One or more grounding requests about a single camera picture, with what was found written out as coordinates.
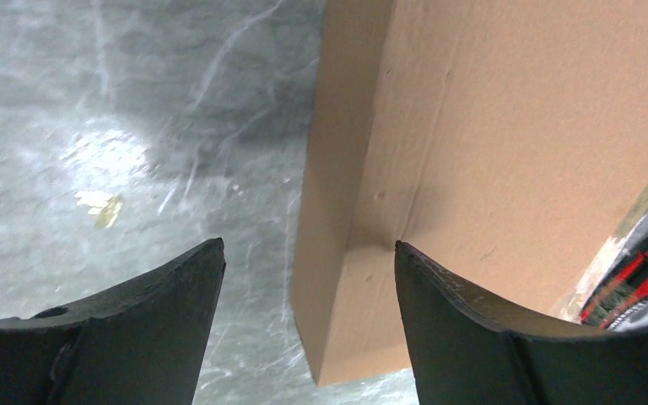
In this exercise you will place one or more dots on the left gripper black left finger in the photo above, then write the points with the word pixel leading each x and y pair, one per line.
pixel 141 341

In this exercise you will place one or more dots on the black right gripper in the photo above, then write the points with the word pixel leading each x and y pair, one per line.
pixel 623 292

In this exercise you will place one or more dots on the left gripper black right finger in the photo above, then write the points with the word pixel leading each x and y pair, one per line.
pixel 468 345

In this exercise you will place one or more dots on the brown cardboard express box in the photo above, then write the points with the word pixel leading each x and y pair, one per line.
pixel 507 140

